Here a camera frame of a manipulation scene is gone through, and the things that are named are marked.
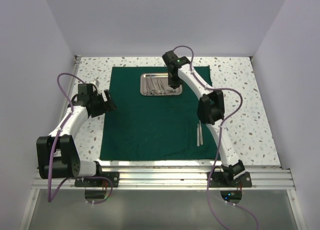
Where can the aluminium rail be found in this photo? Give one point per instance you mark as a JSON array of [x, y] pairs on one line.
[[69, 90], [197, 178]]

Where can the steel instrument tray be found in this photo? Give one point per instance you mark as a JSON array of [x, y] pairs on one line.
[[152, 79]]

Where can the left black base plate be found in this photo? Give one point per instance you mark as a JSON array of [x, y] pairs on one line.
[[107, 178]]

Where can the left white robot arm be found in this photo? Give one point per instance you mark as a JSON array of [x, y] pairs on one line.
[[68, 164]]

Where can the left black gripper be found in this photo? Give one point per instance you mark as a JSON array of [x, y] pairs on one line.
[[106, 105]]

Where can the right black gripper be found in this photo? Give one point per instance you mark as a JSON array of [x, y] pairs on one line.
[[174, 84]]

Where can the steel forceps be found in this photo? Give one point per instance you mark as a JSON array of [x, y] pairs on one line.
[[161, 86]]

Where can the aluminium front rail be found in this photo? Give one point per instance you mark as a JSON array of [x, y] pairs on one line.
[[197, 178]]

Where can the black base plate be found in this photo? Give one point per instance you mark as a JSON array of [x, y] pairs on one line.
[[217, 180], [107, 178]]

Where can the green surgical cloth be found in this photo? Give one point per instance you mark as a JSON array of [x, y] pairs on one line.
[[151, 128]]

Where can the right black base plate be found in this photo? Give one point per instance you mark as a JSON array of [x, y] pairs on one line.
[[217, 180]]

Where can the steel surgical scissors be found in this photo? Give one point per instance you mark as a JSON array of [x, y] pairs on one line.
[[149, 90]]

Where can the aluminium left rail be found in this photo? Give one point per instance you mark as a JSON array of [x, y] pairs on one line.
[[69, 90]]

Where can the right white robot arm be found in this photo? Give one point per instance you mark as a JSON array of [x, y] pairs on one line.
[[210, 111]]

